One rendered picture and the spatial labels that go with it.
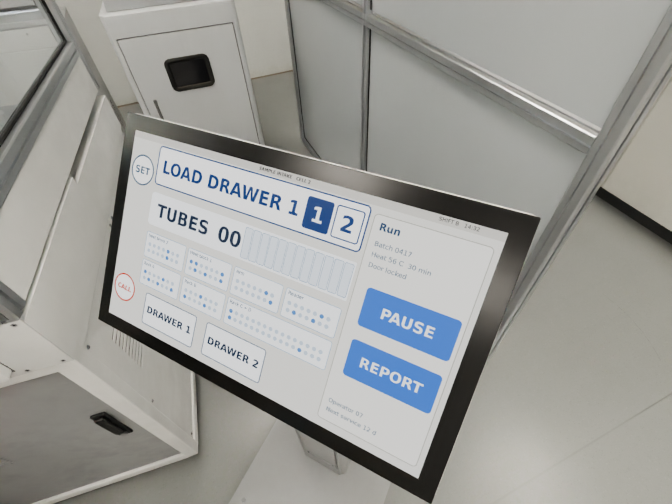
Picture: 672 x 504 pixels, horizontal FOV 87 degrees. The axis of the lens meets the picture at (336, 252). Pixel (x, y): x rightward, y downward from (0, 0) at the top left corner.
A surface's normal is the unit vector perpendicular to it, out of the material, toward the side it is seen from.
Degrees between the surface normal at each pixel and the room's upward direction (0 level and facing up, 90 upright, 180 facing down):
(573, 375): 0
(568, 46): 90
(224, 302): 50
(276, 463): 5
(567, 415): 0
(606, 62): 90
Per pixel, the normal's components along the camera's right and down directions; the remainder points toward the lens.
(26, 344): 0.30, 0.70
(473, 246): -0.37, 0.08
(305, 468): -0.06, -0.64
